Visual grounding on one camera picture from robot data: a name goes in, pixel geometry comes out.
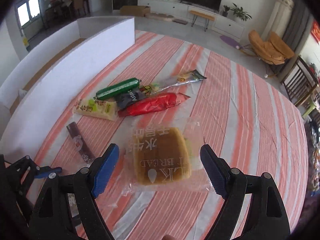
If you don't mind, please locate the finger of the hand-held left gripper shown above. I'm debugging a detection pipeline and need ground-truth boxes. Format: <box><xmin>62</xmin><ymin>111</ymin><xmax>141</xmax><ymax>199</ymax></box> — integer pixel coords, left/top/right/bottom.
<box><xmin>9</xmin><ymin>155</ymin><xmax>63</xmax><ymax>198</ymax></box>

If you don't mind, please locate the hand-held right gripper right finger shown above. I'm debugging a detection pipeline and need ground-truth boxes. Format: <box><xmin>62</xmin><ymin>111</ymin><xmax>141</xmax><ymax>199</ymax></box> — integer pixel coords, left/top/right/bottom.
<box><xmin>200</xmin><ymin>144</ymin><xmax>292</xmax><ymax>240</ymax></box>

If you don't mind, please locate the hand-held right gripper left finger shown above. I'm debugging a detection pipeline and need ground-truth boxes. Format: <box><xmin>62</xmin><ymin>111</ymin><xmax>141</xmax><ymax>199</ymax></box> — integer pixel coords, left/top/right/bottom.
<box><xmin>29</xmin><ymin>143</ymin><xmax>120</xmax><ymax>240</ymax></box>

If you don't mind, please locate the brown snack bar packet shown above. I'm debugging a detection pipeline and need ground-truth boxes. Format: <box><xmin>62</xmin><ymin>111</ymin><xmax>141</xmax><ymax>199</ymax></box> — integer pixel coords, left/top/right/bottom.
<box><xmin>66</xmin><ymin>122</ymin><xmax>97</xmax><ymax>167</ymax></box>

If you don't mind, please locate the clear bread packet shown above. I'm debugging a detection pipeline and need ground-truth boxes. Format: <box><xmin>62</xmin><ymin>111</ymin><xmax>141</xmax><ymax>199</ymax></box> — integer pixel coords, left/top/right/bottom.
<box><xmin>121</xmin><ymin>116</ymin><xmax>215</xmax><ymax>198</ymax></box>

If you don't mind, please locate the yellow green rice cracker packet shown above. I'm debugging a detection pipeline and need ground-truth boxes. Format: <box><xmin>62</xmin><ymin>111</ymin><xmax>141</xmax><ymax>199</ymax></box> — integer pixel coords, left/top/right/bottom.
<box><xmin>72</xmin><ymin>98</ymin><xmax>118</xmax><ymax>122</ymax></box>

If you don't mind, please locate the red snack packet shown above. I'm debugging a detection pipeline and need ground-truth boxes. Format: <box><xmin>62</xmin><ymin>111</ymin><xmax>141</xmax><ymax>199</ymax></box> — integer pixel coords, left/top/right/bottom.
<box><xmin>117</xmin><ymin>92</ymin><xmax>190</xmax><ymax>117</ymax></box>

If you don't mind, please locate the large white cardboard box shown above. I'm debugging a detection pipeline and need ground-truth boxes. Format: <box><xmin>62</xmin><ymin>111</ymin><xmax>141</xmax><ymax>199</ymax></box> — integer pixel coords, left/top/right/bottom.
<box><xmin>0</xmin><ymin>16</ymin><xmax>135</xmax><ymax>140</ymax></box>

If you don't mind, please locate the pink striped tablecloth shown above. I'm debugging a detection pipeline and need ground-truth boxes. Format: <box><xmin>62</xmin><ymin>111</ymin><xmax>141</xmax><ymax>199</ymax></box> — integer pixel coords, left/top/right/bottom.
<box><xmin>0</xmin><ymin>30</ymin><xmax>309</xmax><ymax>240</ymax></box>

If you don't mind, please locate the dark grey snack packet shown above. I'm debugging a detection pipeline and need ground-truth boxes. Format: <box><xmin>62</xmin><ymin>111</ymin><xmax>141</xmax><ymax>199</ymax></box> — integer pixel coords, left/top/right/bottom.
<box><xmin>115</xmin><ymin>88</ymin><xmax>147</xmax><ymax>110</ymax></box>

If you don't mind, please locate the green sausage stick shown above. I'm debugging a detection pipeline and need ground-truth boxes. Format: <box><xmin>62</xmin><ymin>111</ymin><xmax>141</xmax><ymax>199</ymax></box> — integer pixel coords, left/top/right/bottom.
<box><xmin>96</xmin><ymin>78</ymin><xmax>141</xmax><ymax>100</ymax></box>

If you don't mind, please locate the small colourful snack packet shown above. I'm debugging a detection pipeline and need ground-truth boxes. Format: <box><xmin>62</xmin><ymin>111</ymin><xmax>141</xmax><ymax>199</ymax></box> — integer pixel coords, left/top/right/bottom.
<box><xmin>139</xmin><ymin>84</ymin><xmax>160</xmax><ymax>97</ymax></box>

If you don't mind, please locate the long clear gold snack packet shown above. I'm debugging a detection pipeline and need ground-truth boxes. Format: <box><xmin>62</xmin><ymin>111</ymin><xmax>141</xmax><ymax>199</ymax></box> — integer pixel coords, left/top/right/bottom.
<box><xmin>152</xmin><ymin>69</ymin><xmax>207</xmax><ymax>92</ymax></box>

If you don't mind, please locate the green stool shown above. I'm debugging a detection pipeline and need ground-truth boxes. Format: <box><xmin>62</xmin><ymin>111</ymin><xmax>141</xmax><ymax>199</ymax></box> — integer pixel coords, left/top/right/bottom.
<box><xmin>301</xmin><ymin>97</ymin><xmax>320</xmax><ymax>119</ymax></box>

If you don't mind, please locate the dark wooden chair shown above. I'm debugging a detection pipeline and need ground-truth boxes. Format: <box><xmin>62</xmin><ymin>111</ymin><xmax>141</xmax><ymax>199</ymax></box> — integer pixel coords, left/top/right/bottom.
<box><xmin>280</xmin><ymin>55</ymin><xmax>320</xmax><ymax>108</ymax></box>

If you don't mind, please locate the purple round floor mat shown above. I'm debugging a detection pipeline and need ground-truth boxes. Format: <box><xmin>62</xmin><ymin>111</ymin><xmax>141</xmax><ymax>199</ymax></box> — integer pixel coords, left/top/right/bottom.
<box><xmin>219</xmin><ymin>35</ymin><xmax>242</xmax><ymax>48</ymax></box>

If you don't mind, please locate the orange lounge chair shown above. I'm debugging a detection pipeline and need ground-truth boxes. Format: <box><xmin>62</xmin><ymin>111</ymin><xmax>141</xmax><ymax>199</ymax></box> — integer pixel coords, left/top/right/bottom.
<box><xmin>241</xmin><ymin>29</ymin><xmax>295</xmax><ymax>77</ymax></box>

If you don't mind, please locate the white television cabinet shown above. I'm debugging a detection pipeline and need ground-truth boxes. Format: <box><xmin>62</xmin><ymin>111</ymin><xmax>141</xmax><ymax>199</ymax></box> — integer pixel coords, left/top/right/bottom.
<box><xmin>137</xmin><ymin>0</ymin><xmax>245</xmax><ymax>40</ymax></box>

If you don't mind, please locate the wooden bench with metal legs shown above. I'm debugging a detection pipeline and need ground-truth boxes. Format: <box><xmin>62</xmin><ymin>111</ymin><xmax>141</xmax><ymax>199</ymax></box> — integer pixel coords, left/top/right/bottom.
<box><xmin>189</xmin><ymin>10</ymin><xmax>216</xmax><ymax>32</ymax></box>

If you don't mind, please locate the grey curtain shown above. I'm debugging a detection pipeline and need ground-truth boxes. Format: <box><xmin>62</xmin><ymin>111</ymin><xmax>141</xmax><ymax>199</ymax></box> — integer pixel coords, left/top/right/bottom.
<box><xmin>280</xmin><ymin>5</ymin><xmax>315</xmax><ymax>78</ymax></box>

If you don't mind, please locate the bright window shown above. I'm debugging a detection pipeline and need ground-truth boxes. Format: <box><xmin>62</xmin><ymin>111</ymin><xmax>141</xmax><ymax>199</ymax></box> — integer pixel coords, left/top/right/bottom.
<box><xmin>17</xmin><ymin>0</ymin><xmax>39</xmax><ymax>27</ymax></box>

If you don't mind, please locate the brown cardboard box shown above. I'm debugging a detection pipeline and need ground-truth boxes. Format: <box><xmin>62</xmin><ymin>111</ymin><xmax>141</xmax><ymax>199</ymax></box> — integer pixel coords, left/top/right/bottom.
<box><xmin>120</xmin><ymin>5</ymin><xmax>151</xmax><ymax>17</ymax></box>

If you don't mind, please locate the leafy potted plant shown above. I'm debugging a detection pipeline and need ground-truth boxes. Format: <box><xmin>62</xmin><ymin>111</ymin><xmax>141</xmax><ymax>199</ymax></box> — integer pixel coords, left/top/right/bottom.
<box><xmin>230</xmin><ymin>3</ymin><xmax>252</xmax><ymax>22</ymax></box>

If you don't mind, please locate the beige floor cushion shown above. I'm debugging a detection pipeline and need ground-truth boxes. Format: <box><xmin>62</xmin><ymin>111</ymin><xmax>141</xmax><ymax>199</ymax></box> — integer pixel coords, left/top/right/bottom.
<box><xmin>146</xmin><ymin>12</ymin><xmax>174</xmax><ymax>23</ymax></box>

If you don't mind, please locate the brown wooden dining chair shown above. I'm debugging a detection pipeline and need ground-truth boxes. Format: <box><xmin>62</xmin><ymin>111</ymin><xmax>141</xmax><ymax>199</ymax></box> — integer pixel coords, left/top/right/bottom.
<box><xmin>72</xmin><ymin>0</ymin><xmax>90</xmax><ymax>17</ymax></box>

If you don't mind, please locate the white standing air conditioner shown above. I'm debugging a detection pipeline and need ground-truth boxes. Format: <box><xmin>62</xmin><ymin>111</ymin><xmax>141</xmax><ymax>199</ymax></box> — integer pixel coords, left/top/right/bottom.
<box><xmin>261</xmin><ymin>0</ymin><xmax>300</xmax><ymax>45</ymax></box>

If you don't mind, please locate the red wall hanging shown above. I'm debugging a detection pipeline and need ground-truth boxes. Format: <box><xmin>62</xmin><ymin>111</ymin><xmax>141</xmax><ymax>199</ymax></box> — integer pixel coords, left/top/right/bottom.
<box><xmin>311</xmin><ymin>21</ymin><xmax>320</xmax><ymax>43</ymax></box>

